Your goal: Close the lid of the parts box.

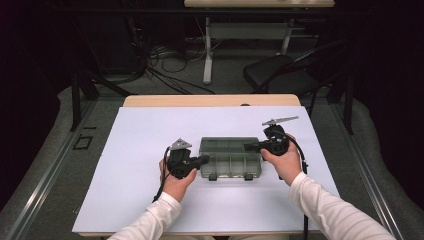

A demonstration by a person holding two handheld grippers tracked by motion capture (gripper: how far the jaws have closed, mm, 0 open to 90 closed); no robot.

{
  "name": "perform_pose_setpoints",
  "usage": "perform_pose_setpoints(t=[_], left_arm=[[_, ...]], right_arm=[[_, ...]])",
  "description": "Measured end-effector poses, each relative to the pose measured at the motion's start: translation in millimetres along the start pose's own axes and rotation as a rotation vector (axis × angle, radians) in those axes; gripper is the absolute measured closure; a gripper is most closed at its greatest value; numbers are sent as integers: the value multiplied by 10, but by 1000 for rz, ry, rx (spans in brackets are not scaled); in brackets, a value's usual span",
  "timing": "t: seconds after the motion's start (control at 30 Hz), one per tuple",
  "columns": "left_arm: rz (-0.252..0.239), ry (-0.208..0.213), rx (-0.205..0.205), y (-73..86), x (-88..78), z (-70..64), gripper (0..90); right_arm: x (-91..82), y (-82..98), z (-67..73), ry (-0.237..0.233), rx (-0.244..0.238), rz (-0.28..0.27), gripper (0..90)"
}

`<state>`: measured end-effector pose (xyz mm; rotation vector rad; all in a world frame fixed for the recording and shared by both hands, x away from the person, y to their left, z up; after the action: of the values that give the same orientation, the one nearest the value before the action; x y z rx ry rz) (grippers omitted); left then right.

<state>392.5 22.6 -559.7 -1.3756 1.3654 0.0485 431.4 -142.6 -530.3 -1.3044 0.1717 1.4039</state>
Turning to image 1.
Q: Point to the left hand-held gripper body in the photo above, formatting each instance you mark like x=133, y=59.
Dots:
x=180, y=163

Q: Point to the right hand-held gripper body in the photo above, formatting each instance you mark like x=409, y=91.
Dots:
x=276, y=143

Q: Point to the grey transparent compartment box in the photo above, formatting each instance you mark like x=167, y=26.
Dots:
x=230, y=156

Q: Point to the person's left hand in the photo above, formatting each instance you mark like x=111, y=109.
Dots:
x=176, y=188

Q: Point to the person's right hand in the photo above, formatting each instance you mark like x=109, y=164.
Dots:
x=288, y=166

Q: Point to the white table cover board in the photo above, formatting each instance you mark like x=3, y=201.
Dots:
x=143, y=126

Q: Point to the black folding chair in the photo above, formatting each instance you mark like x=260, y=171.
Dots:
x=266, y=71

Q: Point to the white metal-legged desk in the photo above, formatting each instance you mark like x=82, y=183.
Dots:
x=246, y=31

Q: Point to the black metal stand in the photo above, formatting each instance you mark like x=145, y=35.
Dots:
x=76, y=100

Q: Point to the metal floor rail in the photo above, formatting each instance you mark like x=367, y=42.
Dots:
x=43, y=186
x=370, y=186

